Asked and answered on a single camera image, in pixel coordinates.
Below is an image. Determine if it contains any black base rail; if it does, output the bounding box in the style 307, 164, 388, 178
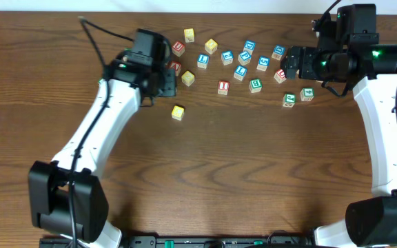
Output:
39, 234, 315, 248

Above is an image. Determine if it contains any yellow block centre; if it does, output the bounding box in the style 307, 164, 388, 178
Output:
181, 70, 195, 87

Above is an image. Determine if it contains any green number 4 block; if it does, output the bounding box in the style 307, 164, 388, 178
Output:
300, 87, 314, 101

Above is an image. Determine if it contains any red letter U block right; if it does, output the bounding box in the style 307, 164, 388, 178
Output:
274, 69, 287, 83

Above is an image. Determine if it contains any red letter U block left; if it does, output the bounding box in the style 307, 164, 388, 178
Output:
172, 41, 185, 57

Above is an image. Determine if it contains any yellow letter O block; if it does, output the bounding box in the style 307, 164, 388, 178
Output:
205, 39, 218, 54

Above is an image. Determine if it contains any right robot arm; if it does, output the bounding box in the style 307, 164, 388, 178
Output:
279, 2, 397, 247

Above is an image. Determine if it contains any blue letter D block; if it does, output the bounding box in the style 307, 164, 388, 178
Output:
243, 40, 256, 55

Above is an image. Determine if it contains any blue number 2 block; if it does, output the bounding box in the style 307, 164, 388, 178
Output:
221, 50, 234, 65

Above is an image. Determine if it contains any green letter B block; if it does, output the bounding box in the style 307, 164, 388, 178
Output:
249, 79, 263, 93

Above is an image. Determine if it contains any blue letter P block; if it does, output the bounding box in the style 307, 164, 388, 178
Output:
238, 51, 252, 66

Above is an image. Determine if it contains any green letter J block right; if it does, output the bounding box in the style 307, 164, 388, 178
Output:
283, 93, 296, 107

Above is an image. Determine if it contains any red letter I block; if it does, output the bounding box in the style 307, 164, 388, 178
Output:
218, 81, 230, 95

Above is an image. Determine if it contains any red letter u block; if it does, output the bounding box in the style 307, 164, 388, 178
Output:
274, 69, 287, 83
172, 41, 185, 57

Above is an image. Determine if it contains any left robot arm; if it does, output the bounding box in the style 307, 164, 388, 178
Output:
28, 50, 176, 247

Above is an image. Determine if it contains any blue letter L block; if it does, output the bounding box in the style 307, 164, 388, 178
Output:
197, 54, 210, 69

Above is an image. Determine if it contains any yellow letter C block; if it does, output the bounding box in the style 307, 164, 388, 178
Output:
172, 105, 185, 121

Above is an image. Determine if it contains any yellow block top row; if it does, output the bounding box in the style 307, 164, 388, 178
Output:
184, 28, 195, 43

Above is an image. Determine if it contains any blue number 5 block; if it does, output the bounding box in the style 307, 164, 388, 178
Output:
256, 56, 270, 71

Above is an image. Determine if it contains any red letter A block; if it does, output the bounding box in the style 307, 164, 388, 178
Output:
169, 61, 181, 76

